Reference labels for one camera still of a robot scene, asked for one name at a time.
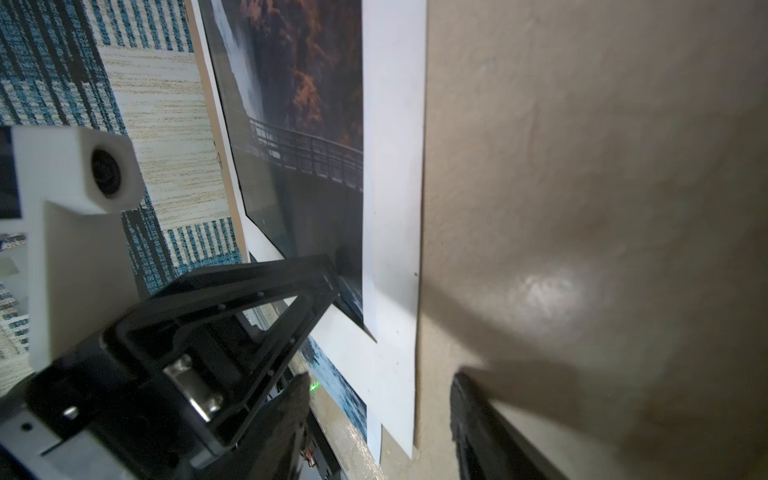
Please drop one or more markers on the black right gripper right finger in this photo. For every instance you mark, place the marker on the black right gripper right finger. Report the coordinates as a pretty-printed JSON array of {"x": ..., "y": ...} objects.
[{"x": 487, "y": 445}]

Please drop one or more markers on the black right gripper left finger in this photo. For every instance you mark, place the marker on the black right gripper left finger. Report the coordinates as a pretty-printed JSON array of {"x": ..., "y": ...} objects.
[{"x": 270, "y": 448}]

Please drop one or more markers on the brown hardboard backing panel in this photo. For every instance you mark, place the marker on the brown hardboard backing panel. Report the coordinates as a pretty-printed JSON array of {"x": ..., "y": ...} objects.
[{"x": 217, "y": 121}]

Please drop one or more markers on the black white landscape photo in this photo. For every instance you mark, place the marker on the black white landscape photo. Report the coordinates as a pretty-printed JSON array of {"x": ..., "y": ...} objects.
[{"x": 378, "y": 358}]

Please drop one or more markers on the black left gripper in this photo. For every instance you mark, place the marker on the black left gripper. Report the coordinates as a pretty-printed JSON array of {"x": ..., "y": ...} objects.
[{"x": 204, "y": 353}]

